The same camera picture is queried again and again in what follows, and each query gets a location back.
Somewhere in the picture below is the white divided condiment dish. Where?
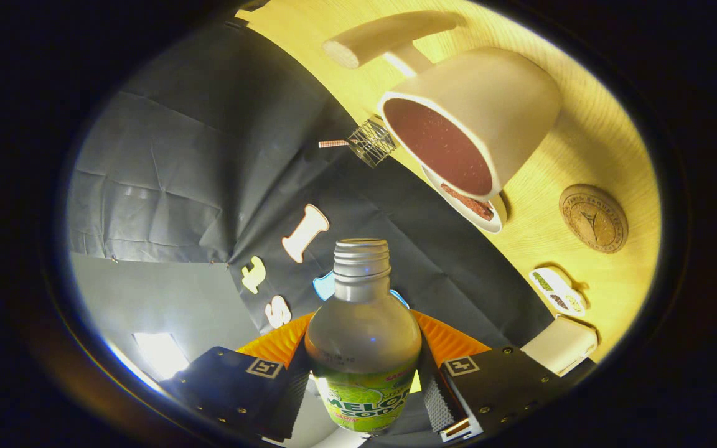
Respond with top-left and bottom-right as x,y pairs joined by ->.
528,266 -> 588,317

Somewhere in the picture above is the white round plate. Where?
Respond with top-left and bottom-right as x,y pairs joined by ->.
422,165 -> 508,235

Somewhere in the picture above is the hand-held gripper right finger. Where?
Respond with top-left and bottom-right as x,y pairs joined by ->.
411,309 -> 589,444

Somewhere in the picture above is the ceiling light panel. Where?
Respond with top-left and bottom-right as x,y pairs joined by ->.
133,332 -> 190,381

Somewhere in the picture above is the beige cup with handle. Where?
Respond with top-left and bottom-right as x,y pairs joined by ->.
322,11 -> 563,201

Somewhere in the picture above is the round cork coaster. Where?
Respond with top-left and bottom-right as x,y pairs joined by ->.
559,184 -> 629,254

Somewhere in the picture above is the wire mesh holder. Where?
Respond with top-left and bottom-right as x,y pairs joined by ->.
347,117 -> 400,169

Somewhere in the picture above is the brown sausage piece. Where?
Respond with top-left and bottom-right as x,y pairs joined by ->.
439,182 -> 495,222

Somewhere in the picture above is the white toaster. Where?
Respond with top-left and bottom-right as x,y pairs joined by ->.
520,315 -> 599,376

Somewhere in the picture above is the silver bottle with green label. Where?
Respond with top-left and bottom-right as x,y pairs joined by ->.
304,238 -> 423,434

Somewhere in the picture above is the wooden table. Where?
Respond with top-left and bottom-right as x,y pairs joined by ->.
237,0 -> 663,365

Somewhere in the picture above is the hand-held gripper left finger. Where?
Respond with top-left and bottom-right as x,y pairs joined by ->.
159,311 -> 316,444

